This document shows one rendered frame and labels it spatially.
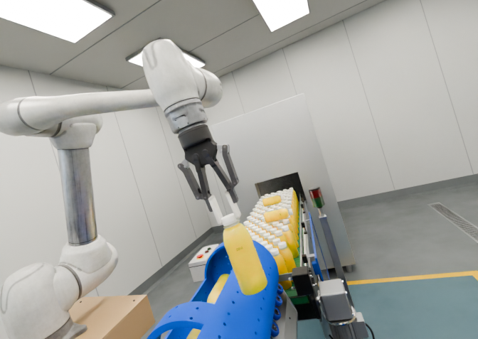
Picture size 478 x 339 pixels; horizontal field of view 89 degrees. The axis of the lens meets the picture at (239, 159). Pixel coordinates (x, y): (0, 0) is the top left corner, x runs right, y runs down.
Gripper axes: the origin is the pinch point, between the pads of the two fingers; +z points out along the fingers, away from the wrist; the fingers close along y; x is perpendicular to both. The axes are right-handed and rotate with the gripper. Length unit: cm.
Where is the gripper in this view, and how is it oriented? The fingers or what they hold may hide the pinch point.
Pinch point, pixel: (225, 207)
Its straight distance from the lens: 59.3
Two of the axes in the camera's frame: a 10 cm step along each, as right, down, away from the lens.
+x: 1.8, -1.1, 9.8
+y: 9.1, -3.7, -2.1
